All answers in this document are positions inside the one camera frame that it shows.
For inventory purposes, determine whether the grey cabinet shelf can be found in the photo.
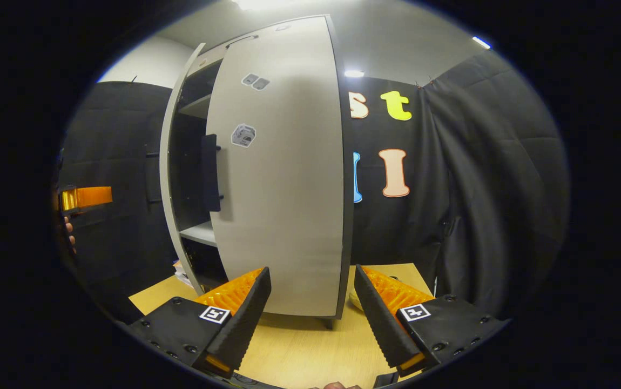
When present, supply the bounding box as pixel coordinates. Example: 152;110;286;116
179;220;219;249
178;94;213;120

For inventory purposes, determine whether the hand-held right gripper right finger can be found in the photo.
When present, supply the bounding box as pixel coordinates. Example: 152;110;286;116
354;264;511;378

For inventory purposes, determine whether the ceiling light panel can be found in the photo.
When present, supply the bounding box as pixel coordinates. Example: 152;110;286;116
232;0;312;11

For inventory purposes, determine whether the black door handle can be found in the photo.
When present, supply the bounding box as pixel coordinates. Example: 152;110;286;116
200;133;224;213
145;152;163;205

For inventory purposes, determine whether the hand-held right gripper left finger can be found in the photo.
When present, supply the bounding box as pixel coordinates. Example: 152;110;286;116
126;267;272;379

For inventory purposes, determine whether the white book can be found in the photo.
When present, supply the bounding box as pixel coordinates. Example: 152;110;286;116
172;260;194;287

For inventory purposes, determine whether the metal drawer handle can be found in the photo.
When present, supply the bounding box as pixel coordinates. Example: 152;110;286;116
225;34;260;50

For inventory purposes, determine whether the grey shoe cabinet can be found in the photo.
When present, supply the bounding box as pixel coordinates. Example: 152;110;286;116
169;15;355;330

